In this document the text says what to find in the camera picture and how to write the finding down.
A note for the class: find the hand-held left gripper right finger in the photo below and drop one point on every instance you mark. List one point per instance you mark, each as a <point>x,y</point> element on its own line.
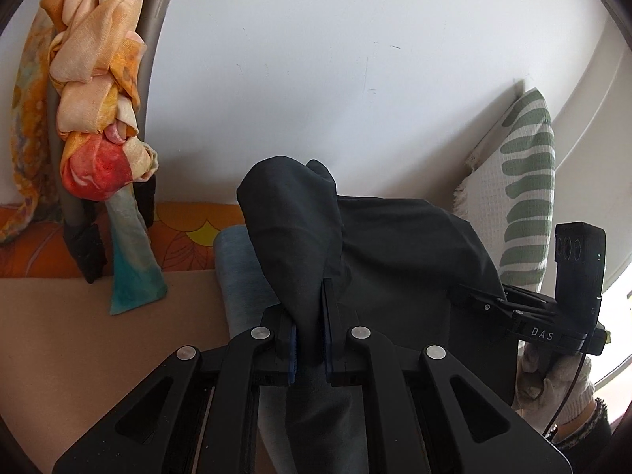
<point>326,340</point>

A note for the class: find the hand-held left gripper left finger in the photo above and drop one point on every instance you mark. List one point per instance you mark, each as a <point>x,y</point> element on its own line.
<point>292,355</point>

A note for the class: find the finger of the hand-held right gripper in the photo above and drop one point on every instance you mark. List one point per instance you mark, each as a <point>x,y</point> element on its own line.
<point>481,301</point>
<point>508,331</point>

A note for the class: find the black pants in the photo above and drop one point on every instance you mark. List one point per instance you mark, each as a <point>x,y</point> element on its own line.
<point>375,256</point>

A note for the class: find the person's right hand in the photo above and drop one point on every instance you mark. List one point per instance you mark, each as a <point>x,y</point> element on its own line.
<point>543,380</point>

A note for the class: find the light blue jeans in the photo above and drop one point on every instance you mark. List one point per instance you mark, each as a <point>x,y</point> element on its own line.
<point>237,276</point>

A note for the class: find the white pillow green pattern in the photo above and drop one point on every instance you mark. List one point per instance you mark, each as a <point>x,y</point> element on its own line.
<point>523,197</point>

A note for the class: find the orange floral blanket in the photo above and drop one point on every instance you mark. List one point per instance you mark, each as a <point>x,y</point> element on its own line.
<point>187,242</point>

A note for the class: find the tan mat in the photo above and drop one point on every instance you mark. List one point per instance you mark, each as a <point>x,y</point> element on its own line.
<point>123,335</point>

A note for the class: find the orange tie-dye scarf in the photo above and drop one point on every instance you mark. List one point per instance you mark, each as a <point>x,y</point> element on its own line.
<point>94,108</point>

